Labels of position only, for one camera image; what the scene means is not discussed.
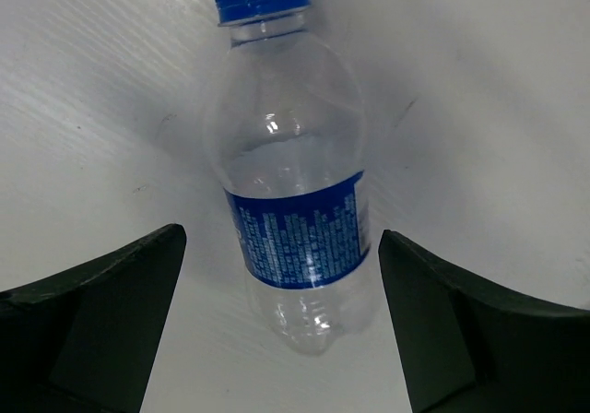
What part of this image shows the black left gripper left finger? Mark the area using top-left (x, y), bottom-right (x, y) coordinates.
top-left (1, 224), bottom-right (186, 412)

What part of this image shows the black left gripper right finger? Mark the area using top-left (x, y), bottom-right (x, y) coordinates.
top-left (378, 230), bottom-right (589, 412)

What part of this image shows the blue label bottle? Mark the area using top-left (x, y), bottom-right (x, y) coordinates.
top-left (204, 0), bottom-right (374, 355)

